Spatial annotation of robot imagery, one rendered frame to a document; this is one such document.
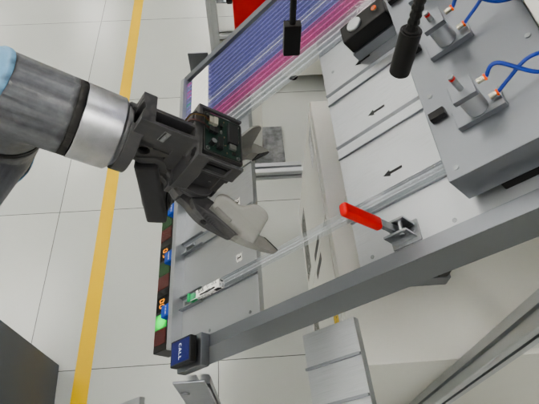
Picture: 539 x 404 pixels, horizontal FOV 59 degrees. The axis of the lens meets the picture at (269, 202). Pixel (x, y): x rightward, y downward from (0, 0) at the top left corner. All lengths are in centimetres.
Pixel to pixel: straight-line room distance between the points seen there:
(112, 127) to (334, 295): 33
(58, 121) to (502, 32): 45
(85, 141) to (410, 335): 72
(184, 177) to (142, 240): 133
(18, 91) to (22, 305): 143
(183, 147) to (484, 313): 74
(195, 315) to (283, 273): 88
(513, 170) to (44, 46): 246
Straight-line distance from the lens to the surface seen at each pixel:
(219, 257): 83
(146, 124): 46
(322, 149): 119
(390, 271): 57
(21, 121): 46
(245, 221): 52
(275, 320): 68
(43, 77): 47
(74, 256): 186
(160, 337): 93
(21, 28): 291
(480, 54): 58
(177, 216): 95
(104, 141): 47
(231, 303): 77
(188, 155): 49
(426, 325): 100
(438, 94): 58
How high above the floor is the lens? 152
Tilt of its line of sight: 56 degrees down
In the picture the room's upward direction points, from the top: straight up
